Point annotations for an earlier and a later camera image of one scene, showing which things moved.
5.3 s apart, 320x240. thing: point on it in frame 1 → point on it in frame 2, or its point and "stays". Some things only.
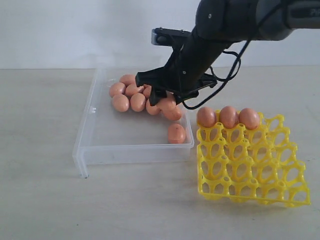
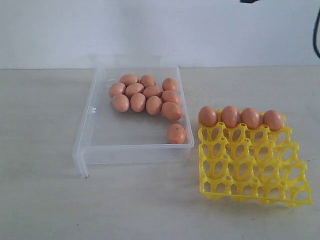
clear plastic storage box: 115,128 stays
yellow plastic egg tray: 257,166 stays
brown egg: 167,106 → 273,119
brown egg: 206,117 stays
